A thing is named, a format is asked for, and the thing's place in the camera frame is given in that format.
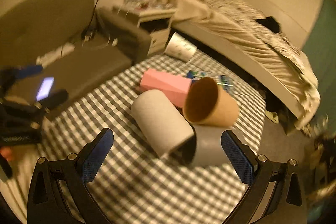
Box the grey cup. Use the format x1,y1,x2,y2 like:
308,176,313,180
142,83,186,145
182,124,230,167

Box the white cylindrical cup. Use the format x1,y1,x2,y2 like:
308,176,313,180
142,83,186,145
131,90,194,158

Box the white printed paper cup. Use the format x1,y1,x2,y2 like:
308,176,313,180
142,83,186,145
164,32,197,62

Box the black white checkered cloth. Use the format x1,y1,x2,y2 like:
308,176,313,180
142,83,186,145
38,51,266,223

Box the lit smartphone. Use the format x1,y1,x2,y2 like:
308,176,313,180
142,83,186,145
36,77,54,101

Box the blue green packet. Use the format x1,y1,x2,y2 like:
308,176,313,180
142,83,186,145
186,71,234,93

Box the pink box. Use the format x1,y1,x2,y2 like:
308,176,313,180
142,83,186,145
139,69,192,108

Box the black garment on bed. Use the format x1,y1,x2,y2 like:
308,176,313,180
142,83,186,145
255,16,281,34

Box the bed with striped bedding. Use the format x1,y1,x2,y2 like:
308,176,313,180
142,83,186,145
161,0,321,130

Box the white bedside cabinet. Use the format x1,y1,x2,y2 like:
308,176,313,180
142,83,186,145
112,5,177,55

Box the black cable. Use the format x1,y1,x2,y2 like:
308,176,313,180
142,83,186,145
80,0,109,41

